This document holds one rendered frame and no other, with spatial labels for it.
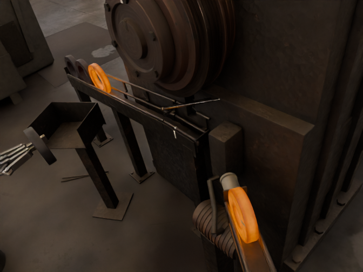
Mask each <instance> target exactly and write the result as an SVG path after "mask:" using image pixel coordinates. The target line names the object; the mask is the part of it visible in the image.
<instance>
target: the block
mask: <svg viewBox="0 0 363 272"><path fill-rule="evenodd" d="M208 136H209V146H210V155H211V165H212V174H213V176H215V175H219V177H220V178H221V176H222V175H223V174H225V173H229V172H230V173H234V174H236V176H237V178H239V177H240V176H241V175H242V173H243V129H242V128H241V127H240V126H238V125H236V124H234V123H232V122H230V121H227V120H226V121H224V122H223V123H221V124H220V125H219V126H217V127H216V128H215V129H213V130H212V131H211V132H210V133H209V134H208Z"/></svg>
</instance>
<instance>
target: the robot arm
mask: <svg viewBox="0 0 363 272"><path fill-rule="evenodd" d="M40 137H41V138H42V140H43V141H44V142H45V144H46V143H47V142H49V141H48V139H47V138H46V136H45V135H44V134H43V135H41V136H40ZM35 150H36V148H35V146H34V145H33V144H32V143H31V142H30V143H28V144H27V145H26V144H25V143H23V144H20V145H17V146H15V147H13V148H11V149H9V150H7V151H5V152H2V153H0V176H3V175H4V174H7V175H8V176H11V175H12V174H13V172H14V171H15V170H16V169H18V168H19V167H21V165H22V164H24V163H25V162H26V161H28V160H29V159H30V158H31V157H32V155H33V153H32V152H33V151H35Z"/></svg>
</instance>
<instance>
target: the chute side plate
mask: <svg viewBox="0 0 363 272"><path fill-rule="evenodd" d="M67 77H68V79H69V81H70V83H71V85H72V87H73V84H74V86H76V88H77V89H78V90H80V91H81V92H83V93H85V94H87V95H89V96H90V97H92V98H94V99H96V100H97V101H100V102H101V103H103V104H105V105H107V106H108V107H111V106H110V104H111V105H112V106H114V107H115V108H116V111H118V112H119V113H121V114H123V115H125V116H127V117H129V118H130V119H132V120H134V121H136V122H138V123H140V124H141V125H143V126H145V127H147V128H149V129H150V130H152V131H154V132H156V133H158V134H160V135H161V136H163V137H165V138H167V139H168V140H169V141H171V142H173V143H174V144H176V145H177V146H179V147H180V148H182V149H183V145H184V146H186V147H187V148H189V149H190V150H192V151H193V156H194V157H195V158H197V152H196V145H195V142H194V141H192V140H191V139H189V138H188V137H186V136H184V135H183V134H181V133H179V132H178V131H176V130H174V129H173V128H172V127H170V126H168V125H167V124H165V123H163V122H161V121H159V120H157V119H155V118H153V117H151V116H149V115H147V114H145V113H143V112H141V111H139V110H137V109H135V108H133V107H131V106H129V105H127V104H125V103H123V102H121V101H119V100H117V99H115V98H113V97H111V96H108V95H107V94H105V93H103V92H101V91H99V90H96V89H94V88H92V87H90V86H88V85H86V84H84V83H82V82H80V81H78V80H76V79H74V78H72V77H70V76H67ZM174 131H175V134H176V138H175V136H174Z"/></svg>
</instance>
